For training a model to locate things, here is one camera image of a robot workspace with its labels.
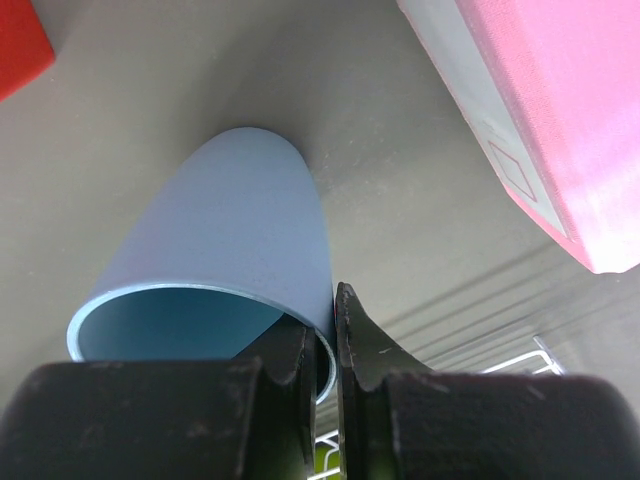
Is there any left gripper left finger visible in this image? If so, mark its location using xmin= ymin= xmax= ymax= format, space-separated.
xmin=1 ymin=323 xmax=317 ymax=479

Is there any white wire dish rack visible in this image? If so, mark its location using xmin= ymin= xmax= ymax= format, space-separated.
xmin=316 ymin=345 xmax=574 ymax=479

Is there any red cube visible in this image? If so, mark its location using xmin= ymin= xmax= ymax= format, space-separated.
xmin=0 ymin=0 xmax=55 ymax=101

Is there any blue plastic cup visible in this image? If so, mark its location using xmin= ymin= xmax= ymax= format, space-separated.
xmin=66 ymin=127 xmax=336 ymax=400

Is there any pink ring binder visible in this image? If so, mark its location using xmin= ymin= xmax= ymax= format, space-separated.
xmin=399 ymin=1 xmax=639 ymax=274

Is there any lime green plate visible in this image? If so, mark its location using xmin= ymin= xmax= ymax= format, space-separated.
xmin=311 ymin=443 xmax=341 ymax=480

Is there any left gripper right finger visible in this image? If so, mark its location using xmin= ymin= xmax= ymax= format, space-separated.
xmin=335 ymin=283 xmax=639 ymax=479

